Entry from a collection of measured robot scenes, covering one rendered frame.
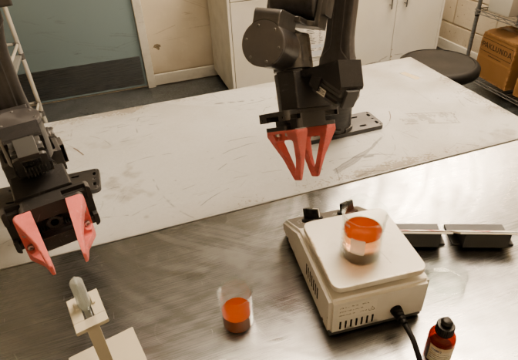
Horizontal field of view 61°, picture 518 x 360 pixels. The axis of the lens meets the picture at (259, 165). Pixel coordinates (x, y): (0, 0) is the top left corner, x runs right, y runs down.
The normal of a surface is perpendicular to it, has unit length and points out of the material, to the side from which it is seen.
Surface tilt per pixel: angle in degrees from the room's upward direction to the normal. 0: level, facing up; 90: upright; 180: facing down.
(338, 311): 90
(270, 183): 0
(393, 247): 0
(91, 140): 0
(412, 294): 90
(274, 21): 65
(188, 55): 90
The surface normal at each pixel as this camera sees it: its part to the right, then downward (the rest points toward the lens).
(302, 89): 0.59, -0.02
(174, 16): 0.33, 0.52
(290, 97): -0.79, 0.15
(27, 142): 0.28, -0.38
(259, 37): -0.42, 0.12
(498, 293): -0.04, -0.83
